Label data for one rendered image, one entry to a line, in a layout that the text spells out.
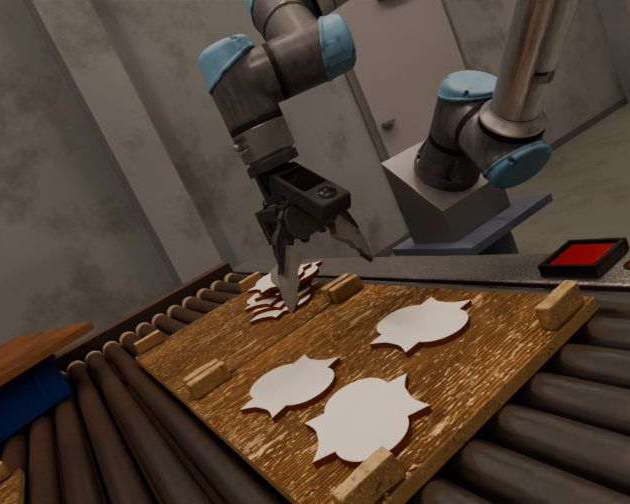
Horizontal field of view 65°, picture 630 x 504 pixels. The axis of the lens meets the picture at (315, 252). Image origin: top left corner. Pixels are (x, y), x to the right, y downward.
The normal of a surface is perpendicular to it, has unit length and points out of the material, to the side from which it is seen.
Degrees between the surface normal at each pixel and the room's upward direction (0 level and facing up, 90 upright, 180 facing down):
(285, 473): 0
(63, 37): 90
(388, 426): 0
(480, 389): 0
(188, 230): 90
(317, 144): 90
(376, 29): 90
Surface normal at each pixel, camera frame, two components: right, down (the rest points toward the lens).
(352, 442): -0.41, -0.89
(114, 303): 0.46, 0.00
